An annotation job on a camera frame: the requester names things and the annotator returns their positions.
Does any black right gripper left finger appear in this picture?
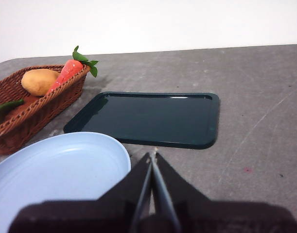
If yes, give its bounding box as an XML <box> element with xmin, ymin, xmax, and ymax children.
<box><xmin>7</xmin><ymin>152</ymin><xmax>153</xmax><ymax>233</ymax></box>

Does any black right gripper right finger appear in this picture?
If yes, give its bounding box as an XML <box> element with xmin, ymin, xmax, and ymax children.
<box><xmin>152</xmin><ymin>152</ymin><xmax>297</xmax><ymax>233</ymax></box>

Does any light blue round plate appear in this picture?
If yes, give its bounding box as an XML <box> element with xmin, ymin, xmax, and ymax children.
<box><xmin>0</xmin><ymin>132</ymin><xmax>132</xmax><ymax>233</ymax></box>

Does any orange carrot with green leaves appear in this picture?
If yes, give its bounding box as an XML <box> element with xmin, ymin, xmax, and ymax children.
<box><xmin>46</xmin><ymin>45</ymin><xmax>100</xmax><ymax>94</ymax></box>

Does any brown wicker basket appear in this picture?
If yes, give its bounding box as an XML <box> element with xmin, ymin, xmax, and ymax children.
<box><xmin>0</xmin><ymin>64</ymin><xmax>90</xmax><ymax>156</ymax></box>

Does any green pepper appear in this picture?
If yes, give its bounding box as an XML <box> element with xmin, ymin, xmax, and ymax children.
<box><xmin>0</xmin><ymin>99</ymin><xmax>25</xmax><ymax>129</ymax></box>

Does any yellow-brown potato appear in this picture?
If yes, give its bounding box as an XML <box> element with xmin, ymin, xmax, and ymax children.
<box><xmin>21</xmin><ymin>68</ymin><xmax>60</xmax><ymax>97</ymax></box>

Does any black rectangular tray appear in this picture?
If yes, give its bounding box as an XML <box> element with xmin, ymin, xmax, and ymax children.
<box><xmin>63</xmin><ymin>91</ymin><xmax>221</xmax><ymax>150</ymax></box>

